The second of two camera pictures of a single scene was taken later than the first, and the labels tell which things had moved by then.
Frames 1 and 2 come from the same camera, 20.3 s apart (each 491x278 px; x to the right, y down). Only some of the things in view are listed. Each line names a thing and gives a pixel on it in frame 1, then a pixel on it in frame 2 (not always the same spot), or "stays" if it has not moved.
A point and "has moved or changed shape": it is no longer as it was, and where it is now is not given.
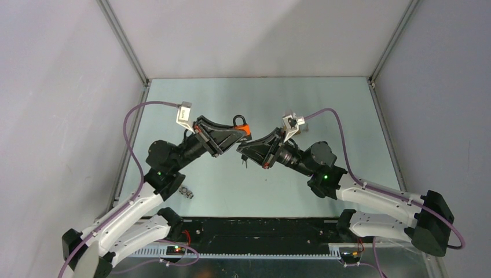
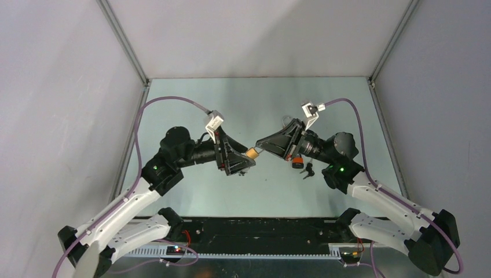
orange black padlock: (239, 123) has moved or changed shape
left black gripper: (216, 138) -> (234, 162)
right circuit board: (348, 255) stays
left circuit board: (175, 250) stays
